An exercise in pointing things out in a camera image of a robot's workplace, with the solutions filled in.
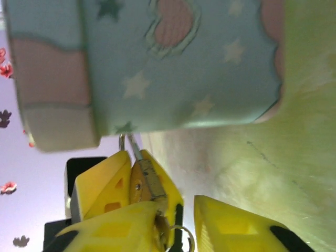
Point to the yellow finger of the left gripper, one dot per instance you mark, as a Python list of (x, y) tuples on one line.
[(170, 191), (105, 183)]

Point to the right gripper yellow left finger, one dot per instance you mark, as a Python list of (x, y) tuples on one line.
[(118, 231)]

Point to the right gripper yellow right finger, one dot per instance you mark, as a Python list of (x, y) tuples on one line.
[(231, 228)]

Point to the clear blue plastic bag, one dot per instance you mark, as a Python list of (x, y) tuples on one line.
[(183, 78)]

